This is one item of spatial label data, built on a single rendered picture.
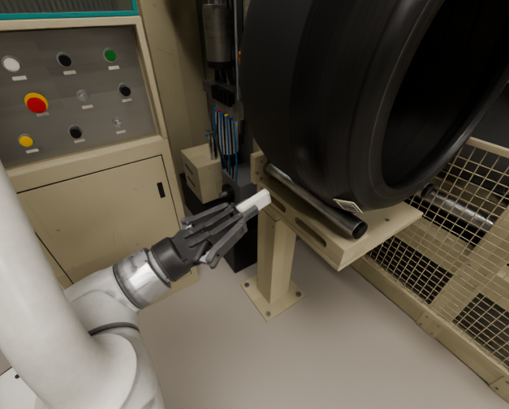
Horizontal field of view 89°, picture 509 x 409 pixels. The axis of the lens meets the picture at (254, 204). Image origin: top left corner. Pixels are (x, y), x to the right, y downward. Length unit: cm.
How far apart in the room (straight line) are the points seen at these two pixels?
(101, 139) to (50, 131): 14
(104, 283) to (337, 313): 127
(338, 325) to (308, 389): 34
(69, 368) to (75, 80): 83
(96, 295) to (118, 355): 13
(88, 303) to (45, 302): 17
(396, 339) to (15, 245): 152
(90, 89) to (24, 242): 76
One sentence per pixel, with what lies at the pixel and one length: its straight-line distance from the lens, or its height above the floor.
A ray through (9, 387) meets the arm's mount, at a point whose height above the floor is 75.
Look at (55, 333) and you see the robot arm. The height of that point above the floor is 109.
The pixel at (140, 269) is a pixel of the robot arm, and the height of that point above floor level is 98.
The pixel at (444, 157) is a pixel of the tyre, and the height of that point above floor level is 101.
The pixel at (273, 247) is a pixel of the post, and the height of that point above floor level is 46.
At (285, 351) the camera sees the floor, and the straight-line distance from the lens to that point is 142.
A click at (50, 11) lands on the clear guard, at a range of 97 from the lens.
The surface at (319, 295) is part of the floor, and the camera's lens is 159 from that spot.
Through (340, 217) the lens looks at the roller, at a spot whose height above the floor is 92.
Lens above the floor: 131
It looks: 39 degrees down
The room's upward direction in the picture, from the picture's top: straight up
